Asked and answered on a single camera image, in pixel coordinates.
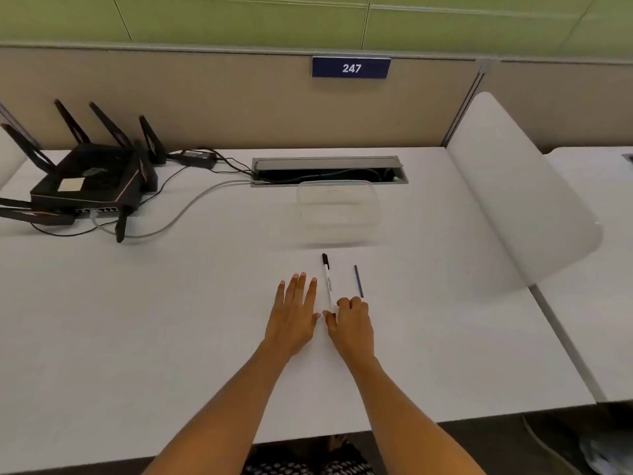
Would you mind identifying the person's right hand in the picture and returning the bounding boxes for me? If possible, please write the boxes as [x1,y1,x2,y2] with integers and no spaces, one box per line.
[323,296,377,367]

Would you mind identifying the person's left hand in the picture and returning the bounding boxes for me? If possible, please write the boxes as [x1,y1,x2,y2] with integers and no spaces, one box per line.
[261,273,321,360]

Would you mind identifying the white marker with black cap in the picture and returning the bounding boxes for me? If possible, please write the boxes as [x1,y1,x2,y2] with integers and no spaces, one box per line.
[322,253,334,313]

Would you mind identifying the person's right forearm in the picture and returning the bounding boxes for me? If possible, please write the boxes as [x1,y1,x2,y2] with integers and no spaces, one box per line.
[342,355,488,475]

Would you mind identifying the person's left forearm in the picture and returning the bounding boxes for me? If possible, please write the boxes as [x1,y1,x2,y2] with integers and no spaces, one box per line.
[142,342,298,475]

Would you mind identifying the clear plastic container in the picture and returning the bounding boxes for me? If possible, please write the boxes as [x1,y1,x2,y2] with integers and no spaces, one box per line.
[296,180,384,246]

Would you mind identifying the person's patterned clothing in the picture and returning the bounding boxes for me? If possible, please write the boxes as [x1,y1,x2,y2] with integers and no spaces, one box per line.
[241,434,377,475]

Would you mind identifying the black power adapter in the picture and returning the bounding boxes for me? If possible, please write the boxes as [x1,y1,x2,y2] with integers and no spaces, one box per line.
[180,149,217,169]

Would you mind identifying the beige partition panel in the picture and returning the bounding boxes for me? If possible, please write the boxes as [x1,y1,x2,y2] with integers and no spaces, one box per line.
[0,44,633,154]

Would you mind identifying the black router with antennas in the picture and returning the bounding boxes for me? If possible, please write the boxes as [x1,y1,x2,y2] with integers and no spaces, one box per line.
[0,99,167,244]

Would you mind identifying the blue number sign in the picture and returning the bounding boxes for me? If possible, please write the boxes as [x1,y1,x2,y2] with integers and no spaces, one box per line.
[312,56,392,80]

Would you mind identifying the white curved desk divider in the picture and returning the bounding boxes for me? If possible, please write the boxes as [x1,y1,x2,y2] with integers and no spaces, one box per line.
[444,91,604,296]
[0,127,28,189]

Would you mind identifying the white plastic bag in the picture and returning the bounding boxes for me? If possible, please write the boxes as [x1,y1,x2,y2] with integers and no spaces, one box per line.
[578,432,633,475]

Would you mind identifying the grey desk cable tray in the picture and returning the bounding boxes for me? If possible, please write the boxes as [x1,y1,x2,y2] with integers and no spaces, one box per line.
[251,155,409,188]

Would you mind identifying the grey cable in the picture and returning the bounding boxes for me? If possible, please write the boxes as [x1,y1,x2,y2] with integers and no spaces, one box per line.
[90,179,254,240]

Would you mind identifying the black cable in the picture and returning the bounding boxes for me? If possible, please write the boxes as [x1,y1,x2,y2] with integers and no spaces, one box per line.
[30,147,396,238]

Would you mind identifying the white floor cable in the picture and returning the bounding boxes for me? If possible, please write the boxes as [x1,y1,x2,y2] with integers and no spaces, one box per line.
[522,414,585,475]

